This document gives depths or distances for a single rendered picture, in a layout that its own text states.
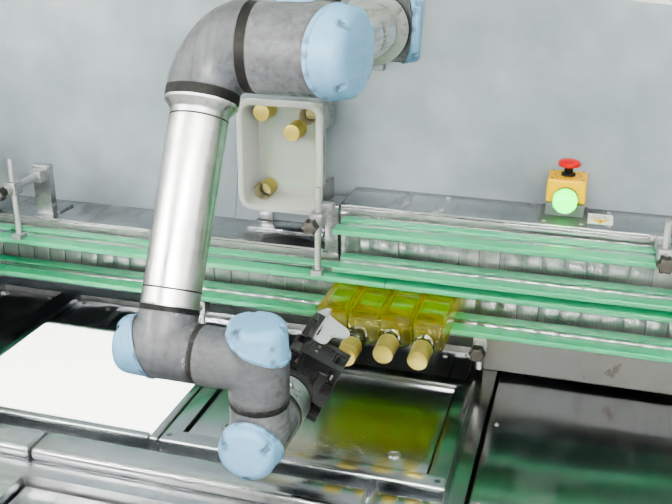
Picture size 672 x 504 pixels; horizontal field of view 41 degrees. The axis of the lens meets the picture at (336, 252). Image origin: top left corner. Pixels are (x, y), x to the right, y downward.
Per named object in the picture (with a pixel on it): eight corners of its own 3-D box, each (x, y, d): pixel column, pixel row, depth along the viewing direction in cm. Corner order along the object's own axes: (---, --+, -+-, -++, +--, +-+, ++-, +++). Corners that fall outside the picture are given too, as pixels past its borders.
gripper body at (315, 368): (333, 391, 133) (308, 434, 123) (282, 364, 134) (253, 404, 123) (353, 351, 130) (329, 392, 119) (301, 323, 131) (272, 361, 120)
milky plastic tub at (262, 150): (254, 195, 189) (238, 208, 181) (251, 89, 181) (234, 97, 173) (333, 203, 185) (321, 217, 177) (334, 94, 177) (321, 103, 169)
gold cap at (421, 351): (422, 335, 149) (417, 347, 145) (437, 351, 149) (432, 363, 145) (407, 347, 150) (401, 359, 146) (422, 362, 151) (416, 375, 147)
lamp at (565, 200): (551, 209, 165) (550, 214, 163) (553, 186, 164) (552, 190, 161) (576, 211, 164) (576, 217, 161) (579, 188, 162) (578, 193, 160)
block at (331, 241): (330, 238, 181) (320, 250, 175) (331, 193, 177) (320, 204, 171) (348, 240, 180) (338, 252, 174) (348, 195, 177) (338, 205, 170)
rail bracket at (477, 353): (473, 348, 174) (463, 381, 162) (476, 316, 171) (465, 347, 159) (494, 351, 173) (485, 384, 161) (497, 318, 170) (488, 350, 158)
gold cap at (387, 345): (378, 351, 152) (371, 363, 148) (378, 332, 151) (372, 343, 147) (398, 354, 151) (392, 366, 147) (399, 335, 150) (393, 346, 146)
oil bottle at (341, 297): (344, 292, 177) (311, 340, 158) (344, 266, 175) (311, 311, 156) (372, 296, 176) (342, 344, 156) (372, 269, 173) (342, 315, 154)
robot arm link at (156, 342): (159, -19, 112) (94, 373, 108) (241, -16, 110) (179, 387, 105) (194, 16, 123) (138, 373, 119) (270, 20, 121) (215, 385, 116)
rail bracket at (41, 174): (55, 211, 201) (-7, 245, 181) (47, 137, 195) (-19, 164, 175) (74, 213, 200) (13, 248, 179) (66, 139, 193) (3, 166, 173)
